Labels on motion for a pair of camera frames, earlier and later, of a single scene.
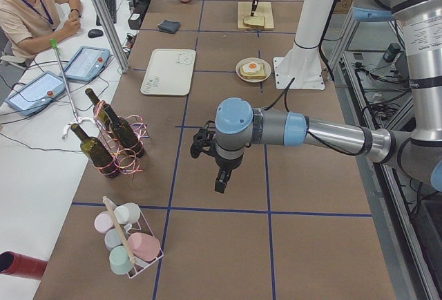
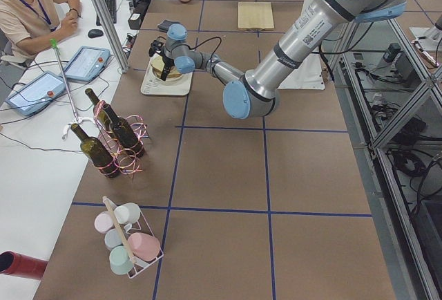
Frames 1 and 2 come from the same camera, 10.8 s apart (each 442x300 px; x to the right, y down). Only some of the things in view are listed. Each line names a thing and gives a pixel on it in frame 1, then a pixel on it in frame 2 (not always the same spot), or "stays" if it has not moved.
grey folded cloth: (169, 26) stays
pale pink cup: (103, 222) stays
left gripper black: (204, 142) → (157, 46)
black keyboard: (110, 1) stays
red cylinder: (21, 265) stays
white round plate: (267, 68) → (166, 80)
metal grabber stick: (54, 44) stays
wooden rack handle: (117, 226) stays
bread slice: (255, 21) → (157, 62)
